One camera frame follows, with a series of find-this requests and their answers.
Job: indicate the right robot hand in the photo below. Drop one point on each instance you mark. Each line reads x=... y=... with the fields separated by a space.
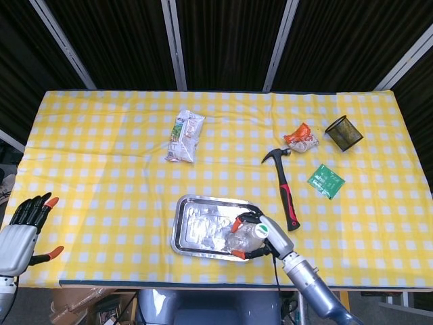
x=279 y=238

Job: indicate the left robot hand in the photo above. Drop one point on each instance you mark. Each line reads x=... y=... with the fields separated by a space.
x=15 y=247

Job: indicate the clear plastic bottle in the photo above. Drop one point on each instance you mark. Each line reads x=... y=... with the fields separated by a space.
x=247 y=237

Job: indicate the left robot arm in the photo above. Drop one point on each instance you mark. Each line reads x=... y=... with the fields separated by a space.
x=5 y=298

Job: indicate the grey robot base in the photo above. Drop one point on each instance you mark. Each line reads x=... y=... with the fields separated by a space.
x=209 y=308

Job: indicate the stainless steel rectangular tray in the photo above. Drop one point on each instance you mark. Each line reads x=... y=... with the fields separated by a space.
x=199 y=227

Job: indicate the black red claw hammer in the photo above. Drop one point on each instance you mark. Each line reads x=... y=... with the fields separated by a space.
x=287 y=196

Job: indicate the green printed sachet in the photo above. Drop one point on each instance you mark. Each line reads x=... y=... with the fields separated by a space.
x=326 y=181

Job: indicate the brown cardboard box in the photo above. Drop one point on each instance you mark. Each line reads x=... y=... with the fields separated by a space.
x=81 y=304

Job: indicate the crumpled orange white wrapper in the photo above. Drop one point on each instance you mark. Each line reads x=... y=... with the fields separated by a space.
x=302 y=139

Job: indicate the yellow white checkered tablecloth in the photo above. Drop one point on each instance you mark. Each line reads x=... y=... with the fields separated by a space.
x=101 y=189

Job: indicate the black mesh pen holder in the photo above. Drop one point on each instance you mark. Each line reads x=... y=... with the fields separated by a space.
x=345 y=133

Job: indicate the white silver snack bag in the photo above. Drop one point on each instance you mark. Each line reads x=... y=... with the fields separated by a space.
x=186 y=135

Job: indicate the white partition frame post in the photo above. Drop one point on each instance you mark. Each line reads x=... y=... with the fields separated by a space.
x=402 y=62
x=176 y=47
x=279 y=47
x=10 y=139
x=64 y=47

